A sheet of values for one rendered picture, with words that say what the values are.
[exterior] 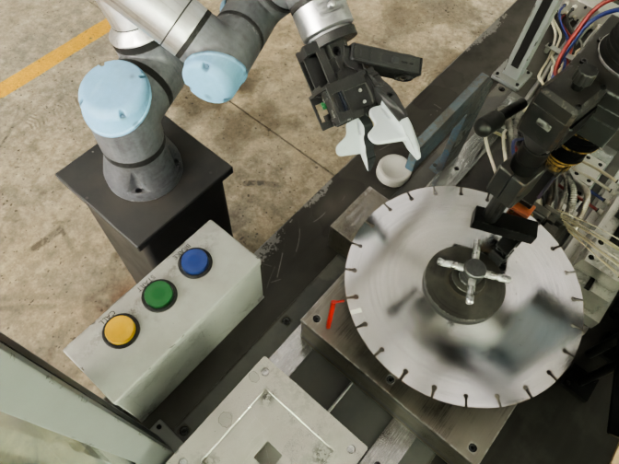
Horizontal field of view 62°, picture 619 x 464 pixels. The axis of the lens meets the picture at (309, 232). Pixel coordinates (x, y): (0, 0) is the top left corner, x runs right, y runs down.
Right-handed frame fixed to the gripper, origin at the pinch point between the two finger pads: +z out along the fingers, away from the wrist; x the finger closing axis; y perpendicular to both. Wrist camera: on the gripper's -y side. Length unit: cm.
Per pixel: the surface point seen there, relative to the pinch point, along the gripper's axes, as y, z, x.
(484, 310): 0.9, 21.6, 9.1
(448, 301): 4.3, 18.8, 7.2
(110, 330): 45.1, 4.6, -8.7
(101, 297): 57, 11, -114
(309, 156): -32, -3, -124
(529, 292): -6.9, 22.9, 8.8
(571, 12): -81, -12, -37
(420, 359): 11.8, 23.0, 8.8
